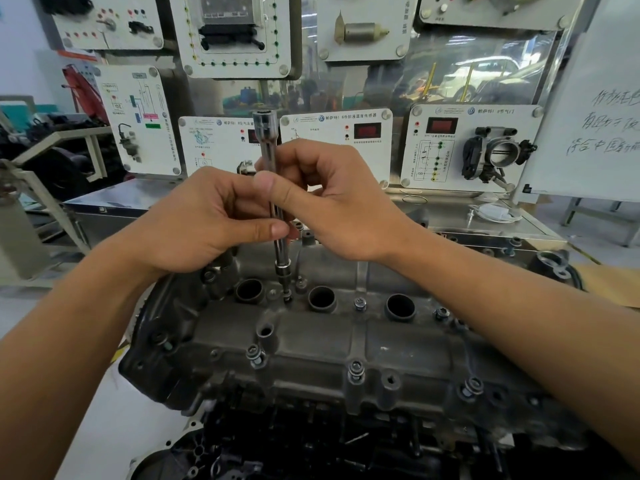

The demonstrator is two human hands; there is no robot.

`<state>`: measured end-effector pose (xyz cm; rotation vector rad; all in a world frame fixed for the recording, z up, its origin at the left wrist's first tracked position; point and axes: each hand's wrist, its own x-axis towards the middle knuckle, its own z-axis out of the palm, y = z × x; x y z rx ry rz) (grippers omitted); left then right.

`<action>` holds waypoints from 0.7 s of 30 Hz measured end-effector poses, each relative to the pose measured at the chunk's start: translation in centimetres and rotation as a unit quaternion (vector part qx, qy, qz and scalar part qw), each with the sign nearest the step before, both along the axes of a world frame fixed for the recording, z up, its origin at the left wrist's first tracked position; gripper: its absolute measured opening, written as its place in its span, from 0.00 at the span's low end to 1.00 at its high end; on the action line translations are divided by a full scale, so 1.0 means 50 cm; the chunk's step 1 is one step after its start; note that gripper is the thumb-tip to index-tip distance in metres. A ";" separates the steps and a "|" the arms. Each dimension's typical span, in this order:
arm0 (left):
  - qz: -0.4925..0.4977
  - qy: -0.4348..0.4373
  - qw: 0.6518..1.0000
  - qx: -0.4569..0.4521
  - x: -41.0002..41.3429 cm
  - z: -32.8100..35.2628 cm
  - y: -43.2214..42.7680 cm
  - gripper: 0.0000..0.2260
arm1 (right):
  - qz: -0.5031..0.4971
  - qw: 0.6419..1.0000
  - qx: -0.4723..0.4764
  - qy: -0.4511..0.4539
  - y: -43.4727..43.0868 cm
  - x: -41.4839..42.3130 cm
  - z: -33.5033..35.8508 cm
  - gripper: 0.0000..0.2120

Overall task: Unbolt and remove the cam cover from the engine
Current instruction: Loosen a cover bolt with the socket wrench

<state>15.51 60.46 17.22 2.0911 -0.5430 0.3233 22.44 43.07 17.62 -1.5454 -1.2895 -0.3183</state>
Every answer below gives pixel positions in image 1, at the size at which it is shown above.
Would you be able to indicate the white panel with green sockets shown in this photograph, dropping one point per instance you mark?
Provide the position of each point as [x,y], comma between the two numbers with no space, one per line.
[230,59]

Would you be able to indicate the white panel with throttle body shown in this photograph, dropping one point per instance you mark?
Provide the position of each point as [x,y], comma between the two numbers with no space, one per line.
[450,164]

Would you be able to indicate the beige metal frame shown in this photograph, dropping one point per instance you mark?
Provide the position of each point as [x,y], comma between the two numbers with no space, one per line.
[30,194]

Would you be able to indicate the person's right forearm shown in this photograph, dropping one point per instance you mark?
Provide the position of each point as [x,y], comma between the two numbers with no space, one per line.
[525,324]

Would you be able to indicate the silver flange bolt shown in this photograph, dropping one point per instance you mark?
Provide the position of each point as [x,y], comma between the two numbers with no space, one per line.
[471,387]
[255,354]
[441,314]
[360,303]
[356,370]

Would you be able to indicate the white panel with knobs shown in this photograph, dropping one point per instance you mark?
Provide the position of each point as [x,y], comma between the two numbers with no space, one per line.
[500,12]

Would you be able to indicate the black engine block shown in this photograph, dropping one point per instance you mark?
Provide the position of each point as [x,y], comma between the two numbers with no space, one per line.
[320,449]

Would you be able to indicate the white handwritten board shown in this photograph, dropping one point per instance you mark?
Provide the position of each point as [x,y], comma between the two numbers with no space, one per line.
[590,119]

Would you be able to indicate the person's right hand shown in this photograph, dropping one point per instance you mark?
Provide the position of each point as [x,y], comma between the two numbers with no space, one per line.
[340,209]

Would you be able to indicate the chrome socket extension bar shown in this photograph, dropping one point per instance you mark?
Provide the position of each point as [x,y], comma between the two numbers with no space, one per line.
[266,139]

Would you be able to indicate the person's left thumb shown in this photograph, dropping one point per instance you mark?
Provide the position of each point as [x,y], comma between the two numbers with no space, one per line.
[260,231]

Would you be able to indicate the person's right thumb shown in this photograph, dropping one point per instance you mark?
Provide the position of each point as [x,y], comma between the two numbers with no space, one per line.
[280,192]

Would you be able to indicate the steel display bench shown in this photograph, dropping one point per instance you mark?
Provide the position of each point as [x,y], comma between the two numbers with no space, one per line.
[125,199]

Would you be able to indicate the dark background engine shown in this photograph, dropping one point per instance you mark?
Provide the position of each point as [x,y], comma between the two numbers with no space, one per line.
[50,159]

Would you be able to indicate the person's left forearm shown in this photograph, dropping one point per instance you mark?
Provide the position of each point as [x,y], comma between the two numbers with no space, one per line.
[60,364]

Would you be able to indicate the white panel with red sockets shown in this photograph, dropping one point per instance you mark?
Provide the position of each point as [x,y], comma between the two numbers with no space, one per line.
[110,19]

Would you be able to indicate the black round engine part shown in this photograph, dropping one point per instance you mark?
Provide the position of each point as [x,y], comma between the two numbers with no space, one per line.
[552,267]

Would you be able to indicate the small white sensor panel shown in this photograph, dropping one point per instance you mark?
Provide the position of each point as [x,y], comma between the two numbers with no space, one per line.
[215,144]

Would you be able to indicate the brown cardboard sheet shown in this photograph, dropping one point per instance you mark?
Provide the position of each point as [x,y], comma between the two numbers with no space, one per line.
[610,284]

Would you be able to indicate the black metal throttle body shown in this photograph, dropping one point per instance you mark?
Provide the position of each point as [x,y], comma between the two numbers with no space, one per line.
[495,153]

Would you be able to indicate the person's left hand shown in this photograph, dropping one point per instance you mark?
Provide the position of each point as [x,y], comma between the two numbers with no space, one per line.
[195,224]

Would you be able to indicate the red machine part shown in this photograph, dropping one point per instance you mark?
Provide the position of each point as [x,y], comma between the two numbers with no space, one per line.
[85,92]

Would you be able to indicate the white panel with metal cylinder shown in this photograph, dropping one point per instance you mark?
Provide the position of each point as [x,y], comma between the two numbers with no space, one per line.
[360,32]

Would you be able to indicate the grey engine cylinder head cover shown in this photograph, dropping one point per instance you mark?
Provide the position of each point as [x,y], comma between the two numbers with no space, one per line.
[350,344]

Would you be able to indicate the white panel with red display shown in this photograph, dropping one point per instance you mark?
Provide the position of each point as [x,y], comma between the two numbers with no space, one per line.
[340,129]

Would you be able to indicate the white panel with wiring diagram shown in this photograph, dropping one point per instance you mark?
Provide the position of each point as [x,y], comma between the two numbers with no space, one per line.
[140,119]

